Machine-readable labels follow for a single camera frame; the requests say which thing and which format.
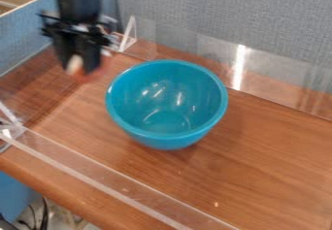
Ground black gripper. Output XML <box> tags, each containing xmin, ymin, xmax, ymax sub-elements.
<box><xmin>39</xmin><ymin>0</ymin><xmax>117</xmax><ymax>74</ymax></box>

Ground toy mushroom brown cap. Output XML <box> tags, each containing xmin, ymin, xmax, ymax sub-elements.
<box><xmin>64</xmin><ymin>54</ymin><xmax>91</xmax><ymax>80</ymax></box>

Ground blue plastic bowl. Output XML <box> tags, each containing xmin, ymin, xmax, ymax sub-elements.
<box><xmin>105</xmin><ymin>59</ymin><xmax>229</xmax><ymax>150</ymax></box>

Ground clear acrylic left barrier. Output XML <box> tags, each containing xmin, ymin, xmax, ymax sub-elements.
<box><xmin>0</xmin><ymin>37</ymin><xmax>51</xmax><ymax>77</ymax></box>

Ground clear acrylic barrier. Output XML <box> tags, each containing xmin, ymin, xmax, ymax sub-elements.
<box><xmin>0</xmin><ymin>37</ymin><xmax>51</xmax><ymax>77</ymax></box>
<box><xmin>0</xmin><ymin>101</ymin><xmax>238</xmax><ymax>230</ymax></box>
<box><xmin>126</xmin><ymin>16</ymin><xmax>332</xmax><ymax>121</ymax></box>

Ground clear acrylic front barrier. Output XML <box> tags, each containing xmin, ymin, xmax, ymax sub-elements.
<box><xmin>0</xmin><ymin>101</ymin><xmax>238</xmax><ymax>230</ymax></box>

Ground clear acrylic back barrier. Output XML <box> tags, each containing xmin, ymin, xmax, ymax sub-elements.
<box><xmin>126</xmin><ymin>16</ymin><xmax>332</xmax><ymax>121</ymax></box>

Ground clear acrylic corner bracket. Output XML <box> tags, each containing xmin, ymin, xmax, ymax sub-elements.
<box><xmin>103</xmin><ymin>16</ymin><xmax>138</xmax><ymax>52</ymax></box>

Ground black cables under table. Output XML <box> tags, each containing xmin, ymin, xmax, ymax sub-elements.
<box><xmin>0</xmin><ymin>196</ymin><xmax>51</xmax><ymax>230</ymax></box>

